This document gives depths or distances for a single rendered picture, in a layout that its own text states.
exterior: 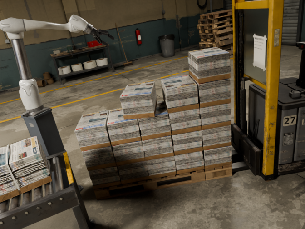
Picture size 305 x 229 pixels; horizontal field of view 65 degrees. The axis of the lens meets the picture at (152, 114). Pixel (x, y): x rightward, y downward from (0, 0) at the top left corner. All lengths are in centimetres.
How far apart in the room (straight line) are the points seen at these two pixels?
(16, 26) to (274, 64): 212
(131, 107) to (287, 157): 157
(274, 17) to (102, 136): 170
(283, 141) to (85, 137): 184
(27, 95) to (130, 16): 715
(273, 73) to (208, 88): 52
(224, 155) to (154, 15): 758
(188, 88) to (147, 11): 743
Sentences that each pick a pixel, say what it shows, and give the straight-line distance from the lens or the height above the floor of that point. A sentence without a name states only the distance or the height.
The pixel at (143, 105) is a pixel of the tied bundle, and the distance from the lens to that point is 213.
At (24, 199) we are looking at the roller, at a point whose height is 80.
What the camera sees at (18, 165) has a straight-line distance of 166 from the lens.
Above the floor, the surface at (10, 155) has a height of 103.
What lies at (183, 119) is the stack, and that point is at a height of 75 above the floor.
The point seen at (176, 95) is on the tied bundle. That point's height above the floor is 99.
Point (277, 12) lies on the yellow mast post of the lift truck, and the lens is 209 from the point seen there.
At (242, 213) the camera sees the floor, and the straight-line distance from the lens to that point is 237.
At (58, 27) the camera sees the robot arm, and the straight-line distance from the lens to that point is 255.
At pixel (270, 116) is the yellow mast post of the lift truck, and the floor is 72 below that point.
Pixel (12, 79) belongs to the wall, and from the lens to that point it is 883.
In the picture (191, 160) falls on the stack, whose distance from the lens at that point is 248.
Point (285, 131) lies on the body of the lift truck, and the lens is 250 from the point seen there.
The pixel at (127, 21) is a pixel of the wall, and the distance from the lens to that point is 913.
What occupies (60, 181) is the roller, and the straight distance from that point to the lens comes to 173.
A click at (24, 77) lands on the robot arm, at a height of 132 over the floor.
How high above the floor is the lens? 172
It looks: 24 degrees down
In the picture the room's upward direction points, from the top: 9 degrees counter-clockwise
